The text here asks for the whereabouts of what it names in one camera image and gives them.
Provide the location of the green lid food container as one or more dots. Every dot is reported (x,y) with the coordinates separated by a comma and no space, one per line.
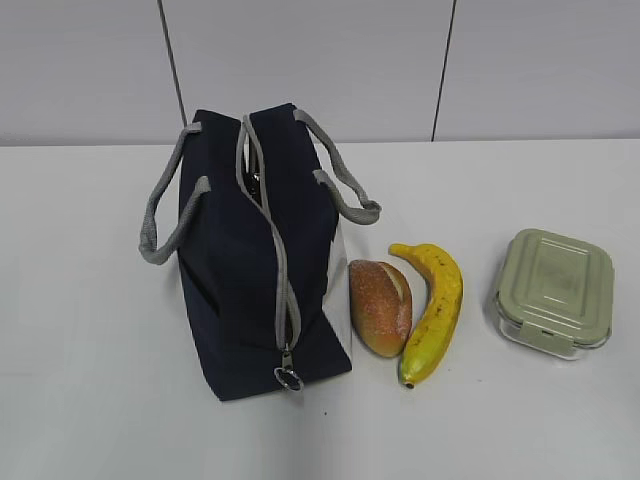
(554,294)

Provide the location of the brown bread loaf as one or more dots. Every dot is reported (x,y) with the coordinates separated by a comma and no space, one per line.
(380,306)

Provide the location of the navy blue lunch bag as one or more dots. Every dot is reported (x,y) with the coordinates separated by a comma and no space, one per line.
(252,210)

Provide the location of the yellow banana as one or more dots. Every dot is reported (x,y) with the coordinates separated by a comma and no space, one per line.
(430,340)

